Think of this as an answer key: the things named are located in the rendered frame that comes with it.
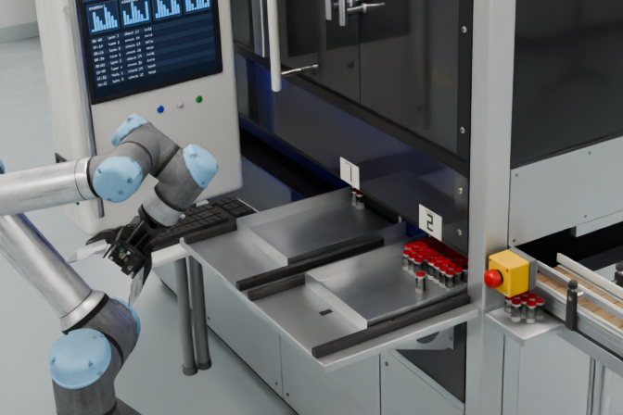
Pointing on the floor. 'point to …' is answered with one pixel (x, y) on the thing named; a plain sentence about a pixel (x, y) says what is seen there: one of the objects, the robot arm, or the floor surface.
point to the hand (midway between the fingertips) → (98, 283)
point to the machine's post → (489, 166)
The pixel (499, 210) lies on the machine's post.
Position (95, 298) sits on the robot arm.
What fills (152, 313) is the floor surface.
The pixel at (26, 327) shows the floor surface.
